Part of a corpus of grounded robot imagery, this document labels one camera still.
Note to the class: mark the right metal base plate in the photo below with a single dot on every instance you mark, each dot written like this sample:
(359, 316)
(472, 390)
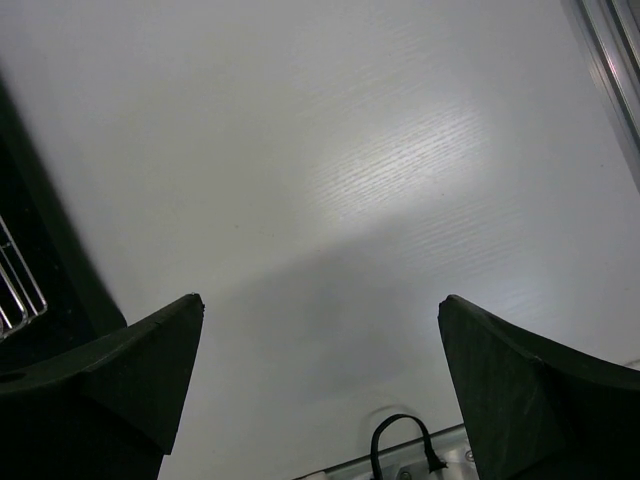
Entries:
(408, 461)

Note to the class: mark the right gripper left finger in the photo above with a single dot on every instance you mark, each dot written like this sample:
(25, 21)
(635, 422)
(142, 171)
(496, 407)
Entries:
(109, 409)

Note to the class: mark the black drip tray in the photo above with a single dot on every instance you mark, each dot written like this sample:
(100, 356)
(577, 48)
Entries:
(80, 309)

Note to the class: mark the aluminium table edge rail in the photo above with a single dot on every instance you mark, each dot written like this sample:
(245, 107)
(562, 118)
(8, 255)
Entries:
(608, 34)

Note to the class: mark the metal wire dish rack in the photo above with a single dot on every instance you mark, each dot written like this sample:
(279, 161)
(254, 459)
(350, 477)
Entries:
(22, 300)

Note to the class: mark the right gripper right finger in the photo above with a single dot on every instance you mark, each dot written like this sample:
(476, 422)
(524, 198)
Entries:
(534, 408)

